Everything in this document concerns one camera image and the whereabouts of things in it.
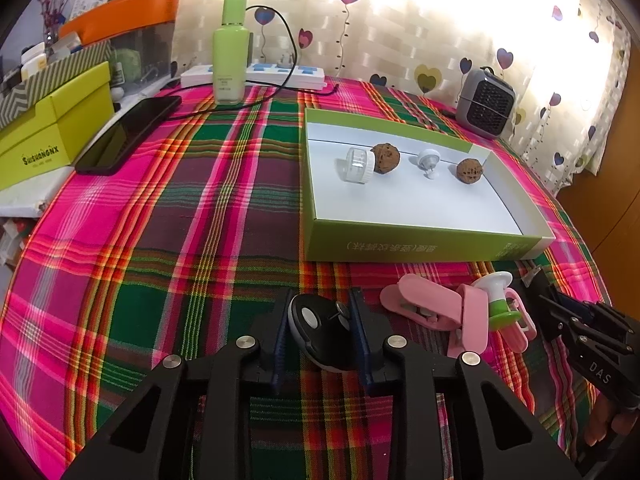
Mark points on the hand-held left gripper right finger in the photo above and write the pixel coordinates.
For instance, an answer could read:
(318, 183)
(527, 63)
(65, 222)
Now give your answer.
(360, 340)

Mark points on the black round disc white dots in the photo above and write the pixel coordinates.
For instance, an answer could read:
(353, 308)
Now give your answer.
(320, 332)

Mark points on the clear plastic storage bin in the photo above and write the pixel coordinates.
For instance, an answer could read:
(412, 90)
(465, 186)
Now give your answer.
(145, 55)

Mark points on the white power strip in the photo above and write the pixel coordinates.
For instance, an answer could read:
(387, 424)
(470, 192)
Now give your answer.
(270, 76)

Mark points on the small brown walnut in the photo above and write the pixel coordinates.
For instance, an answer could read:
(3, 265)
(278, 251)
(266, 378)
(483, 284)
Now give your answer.
(470, 170)

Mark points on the brown wooden panel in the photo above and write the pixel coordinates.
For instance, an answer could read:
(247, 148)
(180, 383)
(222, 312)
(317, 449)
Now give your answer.
(600, 240)

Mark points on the green and white spool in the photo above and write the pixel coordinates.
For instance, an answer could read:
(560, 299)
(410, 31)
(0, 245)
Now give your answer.
(497, 295)

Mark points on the orange bin lid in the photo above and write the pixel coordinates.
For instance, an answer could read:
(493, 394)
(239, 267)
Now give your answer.
(125, 12)

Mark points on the yellow-green shoe box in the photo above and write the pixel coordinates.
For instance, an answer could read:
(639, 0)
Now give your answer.
(55, 130)

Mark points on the person's right hand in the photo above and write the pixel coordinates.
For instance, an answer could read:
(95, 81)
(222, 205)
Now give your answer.
(602, 422)

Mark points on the green lotion bottle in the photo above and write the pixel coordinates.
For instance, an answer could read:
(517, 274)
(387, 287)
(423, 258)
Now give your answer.
(230, 60)

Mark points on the short pink plastic clip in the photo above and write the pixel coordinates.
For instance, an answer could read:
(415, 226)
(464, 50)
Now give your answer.
(472, 322)

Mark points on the grey chevron striped box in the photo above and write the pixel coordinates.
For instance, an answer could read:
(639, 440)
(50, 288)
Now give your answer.
(50, 77)

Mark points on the small white knob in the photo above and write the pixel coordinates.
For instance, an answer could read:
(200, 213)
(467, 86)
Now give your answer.
(427, 161)

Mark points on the large brown walnut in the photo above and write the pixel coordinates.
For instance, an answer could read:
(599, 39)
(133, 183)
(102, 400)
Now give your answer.
(386, 157)

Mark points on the heart print curtain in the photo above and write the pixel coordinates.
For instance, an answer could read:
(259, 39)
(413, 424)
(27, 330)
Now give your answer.
(400, 25)

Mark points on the grey small fan heater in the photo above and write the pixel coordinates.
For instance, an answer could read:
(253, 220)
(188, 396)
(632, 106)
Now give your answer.
(487, 102)

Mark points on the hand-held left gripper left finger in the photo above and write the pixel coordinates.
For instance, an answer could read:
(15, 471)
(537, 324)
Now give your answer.
(280, 355)

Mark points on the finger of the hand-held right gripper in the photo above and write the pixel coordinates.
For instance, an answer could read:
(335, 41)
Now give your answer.
(560, 322)
(600, 315)

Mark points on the green cardboard box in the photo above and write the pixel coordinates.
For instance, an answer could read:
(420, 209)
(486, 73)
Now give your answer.
(415, 205)

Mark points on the purple flower branches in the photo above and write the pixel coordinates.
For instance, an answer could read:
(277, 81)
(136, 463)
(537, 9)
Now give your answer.
(52, 0)

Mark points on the black smartphone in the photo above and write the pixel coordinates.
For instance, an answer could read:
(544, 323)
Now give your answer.
(125, 135)

